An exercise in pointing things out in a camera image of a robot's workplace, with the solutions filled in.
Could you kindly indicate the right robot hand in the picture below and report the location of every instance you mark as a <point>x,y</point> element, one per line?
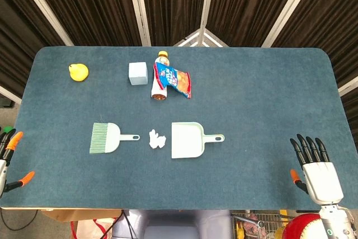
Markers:
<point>321,180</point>

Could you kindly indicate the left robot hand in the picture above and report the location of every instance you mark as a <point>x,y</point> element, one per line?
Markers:
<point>2,172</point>

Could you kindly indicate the green hand broom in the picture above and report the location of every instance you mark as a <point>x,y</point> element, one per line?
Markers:
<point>112,138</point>

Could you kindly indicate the green plastic dustpan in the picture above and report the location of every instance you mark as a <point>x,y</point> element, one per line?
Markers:
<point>186,141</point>

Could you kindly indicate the white paper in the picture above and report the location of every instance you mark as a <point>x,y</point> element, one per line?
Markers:
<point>155,141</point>

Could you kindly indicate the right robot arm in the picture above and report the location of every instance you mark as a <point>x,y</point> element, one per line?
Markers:
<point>332,222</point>

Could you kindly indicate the green ball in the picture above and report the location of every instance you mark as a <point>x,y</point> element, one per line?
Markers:
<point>7,130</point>

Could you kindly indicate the red ball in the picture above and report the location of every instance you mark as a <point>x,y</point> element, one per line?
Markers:
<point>299,227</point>

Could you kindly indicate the black box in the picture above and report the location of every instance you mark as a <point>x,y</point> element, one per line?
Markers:
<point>5,102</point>

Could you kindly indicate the brown cardboard box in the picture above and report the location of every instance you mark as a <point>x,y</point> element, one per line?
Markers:
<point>70,215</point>

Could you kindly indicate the yellow item in cart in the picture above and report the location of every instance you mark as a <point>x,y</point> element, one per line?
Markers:
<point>240,230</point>

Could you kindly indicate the red white bag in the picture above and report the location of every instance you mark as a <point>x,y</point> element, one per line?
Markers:
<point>86,229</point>

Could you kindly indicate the blue felt table mat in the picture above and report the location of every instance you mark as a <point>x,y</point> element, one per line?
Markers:
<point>251,96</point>

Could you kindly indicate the yellow pear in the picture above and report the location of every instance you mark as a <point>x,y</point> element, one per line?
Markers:
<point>79,73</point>

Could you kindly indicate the brown curtain panel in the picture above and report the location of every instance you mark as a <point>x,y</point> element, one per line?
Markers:
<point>16,26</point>
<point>335,26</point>
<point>173,4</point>
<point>246,6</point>
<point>92,6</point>

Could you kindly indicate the grey robot torso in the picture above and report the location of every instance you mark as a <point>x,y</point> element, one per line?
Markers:
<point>167,222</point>

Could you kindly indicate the light blue cube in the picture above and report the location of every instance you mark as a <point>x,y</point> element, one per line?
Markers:
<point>137,74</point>

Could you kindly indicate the white bottle with yellow cap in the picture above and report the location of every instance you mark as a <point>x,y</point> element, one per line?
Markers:
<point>160,92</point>

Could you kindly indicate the blue red snack bag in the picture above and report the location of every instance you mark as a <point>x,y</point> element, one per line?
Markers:
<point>172,78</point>

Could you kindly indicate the white partition base rail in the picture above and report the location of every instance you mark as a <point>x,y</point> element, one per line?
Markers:
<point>348,86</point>
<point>9,94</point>

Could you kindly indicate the white partition foot frame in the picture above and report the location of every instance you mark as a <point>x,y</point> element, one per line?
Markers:
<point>215,39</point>

